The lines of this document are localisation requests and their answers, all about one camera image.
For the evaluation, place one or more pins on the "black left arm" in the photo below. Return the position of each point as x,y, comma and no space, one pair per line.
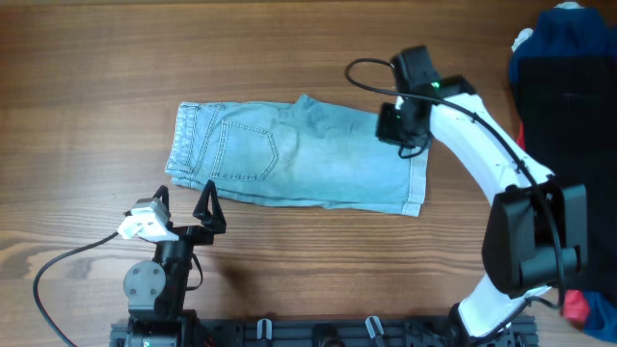
156,289

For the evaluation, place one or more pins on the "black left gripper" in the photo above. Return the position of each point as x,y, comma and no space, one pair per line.
211,222

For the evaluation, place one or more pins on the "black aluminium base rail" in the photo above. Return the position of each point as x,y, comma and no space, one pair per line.
414,332

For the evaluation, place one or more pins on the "white garment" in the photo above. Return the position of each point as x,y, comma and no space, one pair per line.
526,33

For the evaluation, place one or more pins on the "light blue denim shorts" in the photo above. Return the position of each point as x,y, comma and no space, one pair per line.
306,153

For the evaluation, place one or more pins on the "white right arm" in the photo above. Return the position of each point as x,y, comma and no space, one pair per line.
536,236

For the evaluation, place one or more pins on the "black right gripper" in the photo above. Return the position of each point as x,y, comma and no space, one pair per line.
420,140

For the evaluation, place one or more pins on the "black garment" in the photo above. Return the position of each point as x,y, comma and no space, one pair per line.
567,106

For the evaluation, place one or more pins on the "dark navy blue garment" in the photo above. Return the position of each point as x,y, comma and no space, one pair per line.
565,33

